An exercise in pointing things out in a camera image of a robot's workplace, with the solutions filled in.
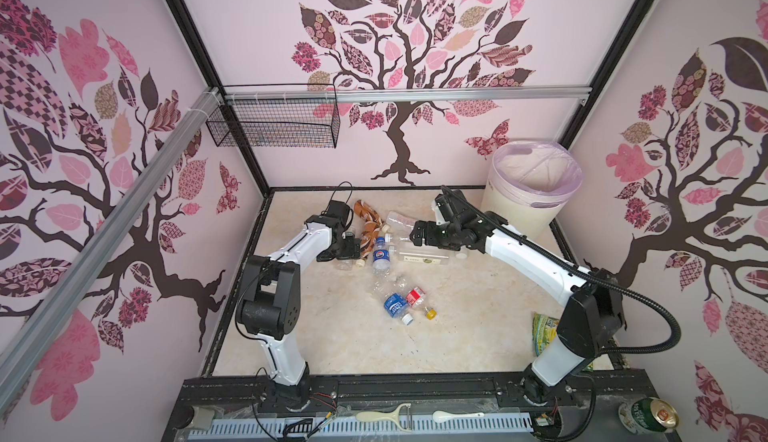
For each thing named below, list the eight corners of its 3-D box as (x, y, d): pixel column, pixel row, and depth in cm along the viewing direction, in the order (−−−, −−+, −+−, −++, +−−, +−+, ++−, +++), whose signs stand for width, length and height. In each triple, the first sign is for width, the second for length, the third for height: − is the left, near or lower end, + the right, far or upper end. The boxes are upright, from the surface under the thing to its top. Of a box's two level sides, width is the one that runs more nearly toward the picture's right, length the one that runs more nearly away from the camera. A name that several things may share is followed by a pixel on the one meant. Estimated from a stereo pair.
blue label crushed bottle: (397, 331, 85) (397, 325, 81) (383, 305, 90) (383, 297, 86) (414, 323, 86) (415, 316, 82) (399, 297, 92) (400, 289, 88)
